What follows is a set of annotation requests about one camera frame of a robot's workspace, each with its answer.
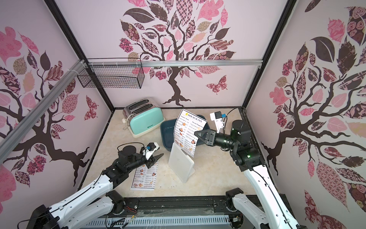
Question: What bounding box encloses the new printed menu sheet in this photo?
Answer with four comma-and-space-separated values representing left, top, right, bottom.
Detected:
173, 109, 207, 157

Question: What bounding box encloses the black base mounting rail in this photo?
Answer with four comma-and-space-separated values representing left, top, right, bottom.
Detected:
52, 194, 299, 229

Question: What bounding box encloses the old printed menu sheet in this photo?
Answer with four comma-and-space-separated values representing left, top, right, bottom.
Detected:
131, 162, 159, 191

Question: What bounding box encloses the aluminium rail left wall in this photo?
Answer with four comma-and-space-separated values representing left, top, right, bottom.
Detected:
1, 60, 86, 163

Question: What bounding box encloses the aluminium rail wall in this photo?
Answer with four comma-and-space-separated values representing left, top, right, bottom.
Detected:
1, 60, 86, 163
88, 59, 263, 67

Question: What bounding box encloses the white acrylic menu holder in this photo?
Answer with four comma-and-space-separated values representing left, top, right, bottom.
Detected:
168, 143, 195, 183

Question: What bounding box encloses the black wire basket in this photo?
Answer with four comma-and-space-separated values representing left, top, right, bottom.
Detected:
77, 57, 145, 89

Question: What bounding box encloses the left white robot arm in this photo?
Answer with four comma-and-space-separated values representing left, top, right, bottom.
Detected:
25, 142, 163, 229

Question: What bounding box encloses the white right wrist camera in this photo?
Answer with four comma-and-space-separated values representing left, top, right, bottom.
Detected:
210, 111, 227, 133

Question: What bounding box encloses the white slotted cable duct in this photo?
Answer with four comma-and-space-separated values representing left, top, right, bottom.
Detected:
82, 215, 232, 229

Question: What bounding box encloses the teal plastic bin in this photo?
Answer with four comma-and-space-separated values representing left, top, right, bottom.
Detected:
160, 115, 210, 151

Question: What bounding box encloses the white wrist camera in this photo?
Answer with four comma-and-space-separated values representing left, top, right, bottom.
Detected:
143, 142, 160, 160
210, 111, 227, 133

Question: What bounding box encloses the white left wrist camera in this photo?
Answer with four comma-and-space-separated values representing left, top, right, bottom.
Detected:
143, 142, 160, 160

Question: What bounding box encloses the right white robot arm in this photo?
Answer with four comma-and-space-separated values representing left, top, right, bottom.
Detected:
194, 120, 304, 229

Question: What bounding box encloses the aluminium rail back wall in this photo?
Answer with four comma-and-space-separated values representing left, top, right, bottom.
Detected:
88, 59, 263, 67

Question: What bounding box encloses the mint green toaster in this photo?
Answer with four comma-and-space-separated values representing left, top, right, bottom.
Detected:
123, 97, 165, 138

